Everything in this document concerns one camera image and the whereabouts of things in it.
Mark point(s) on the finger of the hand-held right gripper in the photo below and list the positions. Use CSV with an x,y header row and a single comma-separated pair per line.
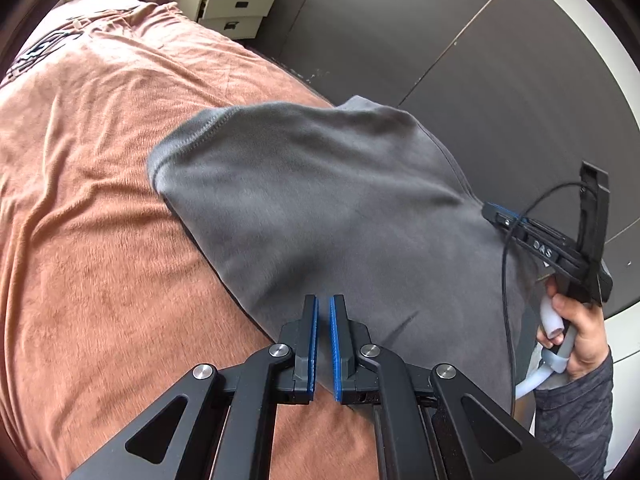
x,y
530,240

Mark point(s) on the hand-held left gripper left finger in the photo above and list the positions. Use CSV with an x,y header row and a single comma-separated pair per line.
x,y
312,345

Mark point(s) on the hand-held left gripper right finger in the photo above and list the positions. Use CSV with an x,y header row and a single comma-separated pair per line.
x,y
334,350

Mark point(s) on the grey t-shirt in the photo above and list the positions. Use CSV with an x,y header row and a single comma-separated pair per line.
x,y
325,200

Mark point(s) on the person's right forearm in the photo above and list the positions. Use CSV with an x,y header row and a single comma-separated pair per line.
x,y
575,425

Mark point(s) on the pile of black clothes hangers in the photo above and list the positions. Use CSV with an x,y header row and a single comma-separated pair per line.
x,y
45,52

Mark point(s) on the person's right hand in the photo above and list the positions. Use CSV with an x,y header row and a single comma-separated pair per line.
x,y
590,335

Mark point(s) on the dark grey wardrobe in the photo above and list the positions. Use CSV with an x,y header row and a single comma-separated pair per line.
x,y
425,35

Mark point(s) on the orange fleece blanket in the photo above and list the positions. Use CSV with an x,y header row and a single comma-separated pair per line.
x,y
100,210

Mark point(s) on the white nightstand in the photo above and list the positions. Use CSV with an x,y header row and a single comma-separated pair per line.
x,y
230,10

